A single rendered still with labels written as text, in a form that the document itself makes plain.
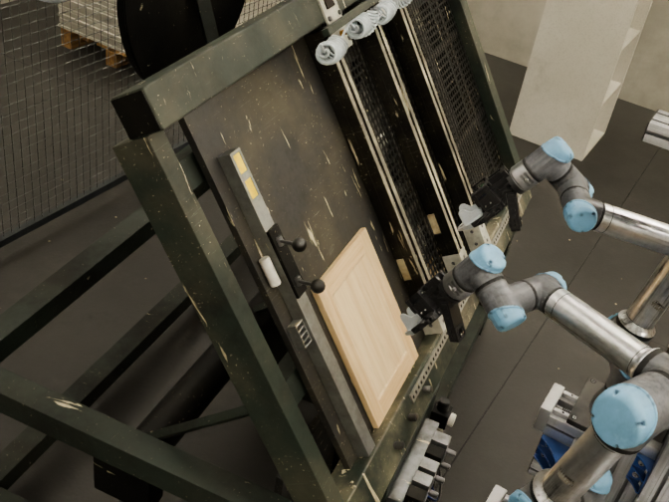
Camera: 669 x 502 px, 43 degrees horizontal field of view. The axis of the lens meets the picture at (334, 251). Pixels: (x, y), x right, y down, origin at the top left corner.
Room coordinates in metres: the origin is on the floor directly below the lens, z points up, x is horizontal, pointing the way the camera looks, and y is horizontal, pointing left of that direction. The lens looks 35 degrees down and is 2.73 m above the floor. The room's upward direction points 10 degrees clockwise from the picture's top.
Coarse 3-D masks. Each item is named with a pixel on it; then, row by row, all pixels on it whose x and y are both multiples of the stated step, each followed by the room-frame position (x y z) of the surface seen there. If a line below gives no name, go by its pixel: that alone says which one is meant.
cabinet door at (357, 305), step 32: (352, 256) 2.09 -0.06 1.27; (352, 288) 2.02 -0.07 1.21; (384, 288) 2.15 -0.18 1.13; (352, 320) 1.94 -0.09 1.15; (384, 320) 2.08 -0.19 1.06; (352, 352) 1.86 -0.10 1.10; (384, 352) 2.00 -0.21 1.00; (416, 352) 2.14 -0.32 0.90; (384, 384) 1.92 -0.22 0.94; (384, 416) 1.84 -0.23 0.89
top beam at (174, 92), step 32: (288, 0) 2.35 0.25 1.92; (352, 0) 2.61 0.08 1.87; (256, 32) 2.06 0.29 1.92; (288, 32) 2.20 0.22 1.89; (192, 64) 1.78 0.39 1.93; (224, 64) 1.89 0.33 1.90; (256, 64) 2.00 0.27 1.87; (128, 96) 1.61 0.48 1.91; (160, 96) 1.64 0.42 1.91; (192, 96) 1.73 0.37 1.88; (128, 128) 1.61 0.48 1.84; (160, 128) 1.59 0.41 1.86
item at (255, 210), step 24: (240, 192) 1.81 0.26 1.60; (264, 216) 1.81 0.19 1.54; (264, 240) 1.78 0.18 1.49; (288, 288) 1.76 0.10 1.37; (312, 312) 1.77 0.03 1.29; (312, 336) 1.73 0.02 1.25; (312, 360) 1.73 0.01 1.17; (336, 384) 1.70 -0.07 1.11; (336, 408) 1.70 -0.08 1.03; (360, 432) 1.68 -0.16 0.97; (360, 456) 1.67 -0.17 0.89
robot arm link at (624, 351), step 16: (544, 288) 1.60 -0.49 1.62; (560, 288) 1.60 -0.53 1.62; (544, 304) 1.58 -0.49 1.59; (560, 304) 1.55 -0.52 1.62; (576, 304) 1.55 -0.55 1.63; (560, 320) 1.53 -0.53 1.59; (576, 320) 1.51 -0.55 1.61; (592, 320) 1.50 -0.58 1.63; (608, 320) 1.50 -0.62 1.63; (576, 336) 1.50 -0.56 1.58; (592, 336) 1.47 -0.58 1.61; (608, 336) 1.45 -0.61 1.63; (624, 336) 1.45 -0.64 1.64; (608, 352) 1.43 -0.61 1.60; (624, 352) 1.41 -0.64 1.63; (640, 352) 1.40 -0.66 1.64; (656, 352) 1.39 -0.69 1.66; (624, 368) 1.39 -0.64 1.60; (640, 368) 1.36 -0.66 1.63; (656, 368) 1.34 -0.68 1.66
